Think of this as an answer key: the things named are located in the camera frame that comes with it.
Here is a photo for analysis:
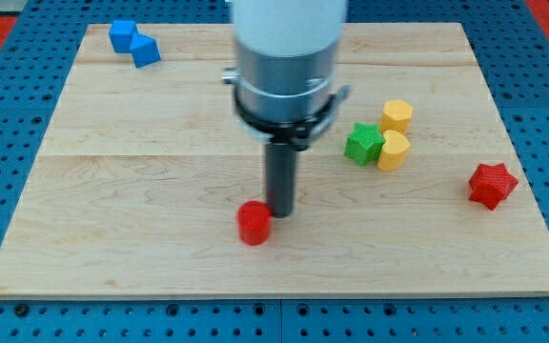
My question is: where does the black cylindrical pointer tool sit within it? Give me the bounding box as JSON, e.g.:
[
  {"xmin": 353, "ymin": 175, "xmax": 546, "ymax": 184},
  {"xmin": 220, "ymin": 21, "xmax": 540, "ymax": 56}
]
[{"xmin": 265, "ymin": 143, "xmax": 297, "ymax": 218}]

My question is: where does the yellow hexagon block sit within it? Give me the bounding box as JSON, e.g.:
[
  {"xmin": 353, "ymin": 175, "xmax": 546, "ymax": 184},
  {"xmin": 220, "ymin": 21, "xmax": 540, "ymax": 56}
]
[{"xmin": 379, "ymin": 99, "xmax": 414, "ymax": 134}]

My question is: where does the blue cube block left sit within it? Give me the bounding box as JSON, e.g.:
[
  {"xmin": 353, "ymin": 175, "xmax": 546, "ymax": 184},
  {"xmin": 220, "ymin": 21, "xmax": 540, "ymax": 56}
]
[{"xmin": 109, "ymin": 20, "xmax": 138, "ymax": 53}]

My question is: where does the wooden board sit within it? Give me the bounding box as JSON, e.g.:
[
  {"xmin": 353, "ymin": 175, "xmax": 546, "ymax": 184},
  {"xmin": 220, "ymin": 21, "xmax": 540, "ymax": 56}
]
[{"xmin": 0, "ymin": 23, "xmax": 549, "ymax": 300}]

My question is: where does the blue cube block right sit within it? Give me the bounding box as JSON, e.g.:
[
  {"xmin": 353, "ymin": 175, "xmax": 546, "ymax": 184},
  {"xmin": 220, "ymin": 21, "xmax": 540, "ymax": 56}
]
[{"xmin": 130, "ymin": 33, "xmax": 161, "ymax": 69}]

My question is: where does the yellow heart block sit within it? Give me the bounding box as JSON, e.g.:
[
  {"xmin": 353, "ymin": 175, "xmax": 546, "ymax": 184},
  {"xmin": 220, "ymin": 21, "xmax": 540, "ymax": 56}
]
[{"xmin": 376, "ymin": 130, "xmax": 411, "ymax": 172}]

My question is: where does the blue cube block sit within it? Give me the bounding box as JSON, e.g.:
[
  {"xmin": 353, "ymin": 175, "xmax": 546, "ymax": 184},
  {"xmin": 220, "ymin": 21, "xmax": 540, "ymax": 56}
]
[
  {"xmin": 130, "ymin": 33, "xmax": 161, "ymax": 69},
  {"xmin": 109, "ymin": 20, "xmax": 138, "ymax": 53}
]

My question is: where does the red star block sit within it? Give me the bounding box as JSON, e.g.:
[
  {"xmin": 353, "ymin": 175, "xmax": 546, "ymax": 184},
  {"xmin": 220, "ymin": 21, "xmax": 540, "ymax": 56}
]
[{"xmin": 468, "ymin": 163, "xmax": 519, "ymax": 211}]

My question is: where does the red cylinder block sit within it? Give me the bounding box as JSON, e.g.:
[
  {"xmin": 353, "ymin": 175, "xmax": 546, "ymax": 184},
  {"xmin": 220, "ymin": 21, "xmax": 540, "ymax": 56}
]
[{"xmin": 236, "ymin": 200, "xmax": 272, "ymax": 246}]

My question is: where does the green star block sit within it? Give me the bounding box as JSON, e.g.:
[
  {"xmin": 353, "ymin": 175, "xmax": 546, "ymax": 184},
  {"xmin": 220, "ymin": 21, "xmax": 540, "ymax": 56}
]
[{"xmin": 343, "ymin": 122, "xmax": 385, "ymax": 166}]

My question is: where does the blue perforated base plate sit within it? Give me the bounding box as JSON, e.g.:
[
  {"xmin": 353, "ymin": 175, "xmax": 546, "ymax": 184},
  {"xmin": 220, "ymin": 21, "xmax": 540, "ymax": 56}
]
[{"xmin": 0, "ymin": 1, "xmax": 549, "ymax": 342}]

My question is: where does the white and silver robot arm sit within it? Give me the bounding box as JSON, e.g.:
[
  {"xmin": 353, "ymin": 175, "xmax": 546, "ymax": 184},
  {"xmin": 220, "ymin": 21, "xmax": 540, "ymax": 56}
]
[{"xmin": 225, "ymin": 0, "xmax": 349, "ymax": 151}]

